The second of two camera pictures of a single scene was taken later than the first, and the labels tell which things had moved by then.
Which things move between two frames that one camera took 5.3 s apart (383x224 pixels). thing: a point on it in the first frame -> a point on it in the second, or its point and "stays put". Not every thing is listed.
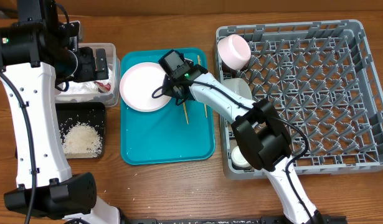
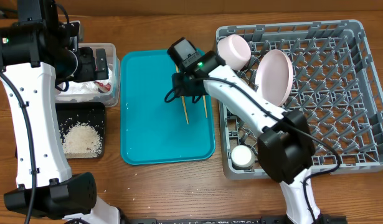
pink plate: [137, 85] -> [274, 76]
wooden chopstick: [204, 104] stays put
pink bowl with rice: [233, 51] stays put
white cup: [238, 162] stays put
